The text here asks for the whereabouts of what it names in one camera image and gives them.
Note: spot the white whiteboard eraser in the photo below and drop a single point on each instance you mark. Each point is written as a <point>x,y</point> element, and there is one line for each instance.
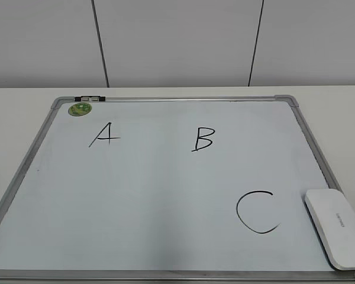
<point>334,219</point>

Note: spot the white framed whiteboard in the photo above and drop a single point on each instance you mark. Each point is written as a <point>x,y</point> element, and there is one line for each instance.
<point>168,190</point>

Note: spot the black metal hanger clip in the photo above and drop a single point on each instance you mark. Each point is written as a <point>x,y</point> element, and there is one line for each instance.
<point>90,99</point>

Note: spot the green round magnet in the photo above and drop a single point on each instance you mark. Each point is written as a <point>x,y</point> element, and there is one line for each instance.
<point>80,109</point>

